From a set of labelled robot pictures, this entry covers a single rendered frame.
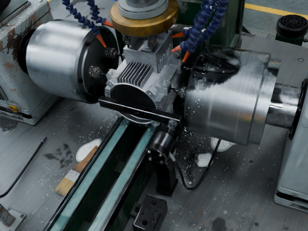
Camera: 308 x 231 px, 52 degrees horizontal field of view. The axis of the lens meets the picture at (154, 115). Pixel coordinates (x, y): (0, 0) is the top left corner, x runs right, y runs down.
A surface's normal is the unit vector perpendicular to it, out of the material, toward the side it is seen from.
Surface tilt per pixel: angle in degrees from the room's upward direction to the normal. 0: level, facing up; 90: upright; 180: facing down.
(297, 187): 89
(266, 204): 0
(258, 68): 9
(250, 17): 0
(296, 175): 89
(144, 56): 90
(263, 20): 0
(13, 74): 90
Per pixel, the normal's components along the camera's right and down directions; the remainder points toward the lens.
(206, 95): -0.37, 0.11
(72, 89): -0.41, 0.68
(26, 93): 0.91, 0.24
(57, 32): -0.16, -0.55
